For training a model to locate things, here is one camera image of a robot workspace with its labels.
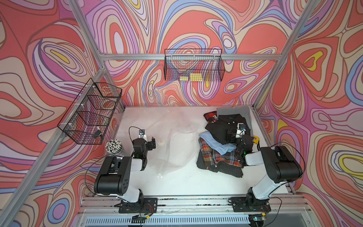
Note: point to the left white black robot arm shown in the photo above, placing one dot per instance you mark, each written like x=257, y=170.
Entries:
x=113, y=178

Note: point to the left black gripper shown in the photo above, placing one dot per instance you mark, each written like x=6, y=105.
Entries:
x=148, y=144

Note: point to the light blue shirt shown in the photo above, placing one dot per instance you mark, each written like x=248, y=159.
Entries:
x=215, y=145

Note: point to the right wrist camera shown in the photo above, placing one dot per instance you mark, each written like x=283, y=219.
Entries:
x=241, y=130

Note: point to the black wire basket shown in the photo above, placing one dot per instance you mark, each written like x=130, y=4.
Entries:
x=87, y=120
x=183, y=61

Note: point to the black wire basket left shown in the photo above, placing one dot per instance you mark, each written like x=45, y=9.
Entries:
x=87, y=120

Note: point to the black button shirt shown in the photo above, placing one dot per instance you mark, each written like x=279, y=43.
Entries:
x=226, y=124

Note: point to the yellow sticky note blocks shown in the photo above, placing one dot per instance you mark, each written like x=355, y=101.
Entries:
x=192, y=77

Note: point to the black wire basket back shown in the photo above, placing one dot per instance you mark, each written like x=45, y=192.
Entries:
x=183, y=61

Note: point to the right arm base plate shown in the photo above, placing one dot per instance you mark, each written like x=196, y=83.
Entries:
x=249, y=204

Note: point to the white round bag valve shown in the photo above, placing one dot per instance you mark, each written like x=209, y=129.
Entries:
x=161, y=142

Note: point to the red black buffalo plaid shirt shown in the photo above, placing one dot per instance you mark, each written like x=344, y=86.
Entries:
x=211, y=117

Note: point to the bundle of white sticks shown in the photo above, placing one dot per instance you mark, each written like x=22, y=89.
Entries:
x=115, y=147

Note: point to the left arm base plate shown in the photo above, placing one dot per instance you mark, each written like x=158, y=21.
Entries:
x=143, y=206

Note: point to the clear plastic vacuum bag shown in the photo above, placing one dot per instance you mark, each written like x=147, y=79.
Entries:
x=178, y=126

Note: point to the yellow tape measure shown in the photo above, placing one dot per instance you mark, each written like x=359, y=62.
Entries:
x=256, y=141

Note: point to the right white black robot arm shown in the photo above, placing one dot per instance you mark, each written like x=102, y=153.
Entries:
x=281, y=167

